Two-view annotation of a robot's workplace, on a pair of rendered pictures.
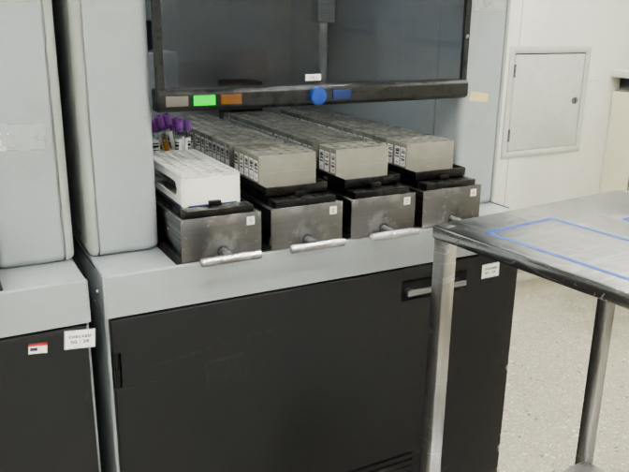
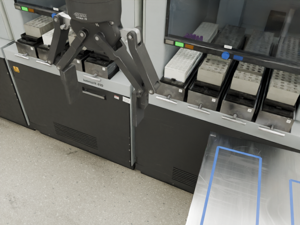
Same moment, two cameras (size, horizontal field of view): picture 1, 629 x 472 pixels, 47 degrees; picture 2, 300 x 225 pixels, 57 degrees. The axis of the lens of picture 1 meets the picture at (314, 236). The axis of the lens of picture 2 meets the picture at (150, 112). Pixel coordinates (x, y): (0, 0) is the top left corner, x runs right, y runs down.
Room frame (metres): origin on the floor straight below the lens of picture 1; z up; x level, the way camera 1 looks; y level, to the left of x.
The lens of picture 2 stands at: (0.38, -0.61, 1.51)
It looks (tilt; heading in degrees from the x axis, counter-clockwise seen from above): 40 degrees down; 52
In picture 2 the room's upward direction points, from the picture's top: 2 degrees clockwise
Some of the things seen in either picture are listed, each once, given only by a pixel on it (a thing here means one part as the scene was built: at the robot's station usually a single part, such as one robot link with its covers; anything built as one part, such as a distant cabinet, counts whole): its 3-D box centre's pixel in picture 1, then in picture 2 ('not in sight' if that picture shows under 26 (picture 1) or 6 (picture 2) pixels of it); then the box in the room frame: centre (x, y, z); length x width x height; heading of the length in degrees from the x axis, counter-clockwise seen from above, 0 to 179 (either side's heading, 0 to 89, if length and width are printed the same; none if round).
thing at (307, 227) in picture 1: (236, 182); (219, 66); (1.45, 0.16, 0.78); 0.73 x 0.14 x 0.09; 28
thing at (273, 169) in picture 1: (285, 169); (210, 76); (1.24, 0.05, 0.85); 0.12 x 0.02 x 0.06; 119
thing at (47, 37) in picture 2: not in sight; (67, 32); (0.92, 0.86, 0.83); 0.30 x 0.10 x 0.06; 28
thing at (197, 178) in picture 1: (183, 175); (185, 61); (1.25, 0.23, 0.83); 0.30 x 0.10 x 0.06; 28
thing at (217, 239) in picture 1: (163, 189); (192, 59); (1.37, 0.30, 0.78); 0.73 x 0.14 x 0.09; 28
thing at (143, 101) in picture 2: not in sight; (148, 95); (0.60, -0.33, 1.25); 0.03 x 0.01 x 0.05; 118
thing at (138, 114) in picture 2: not in sight; (138, 105); (0.59, -0.31, 1.22); 0.03 x 0.01 x 0.07; 28
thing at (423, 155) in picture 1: (427, 156); (282, 94); (1.38, -0.22, 0.85); 0.12 x 0.02 x 0.06; 117
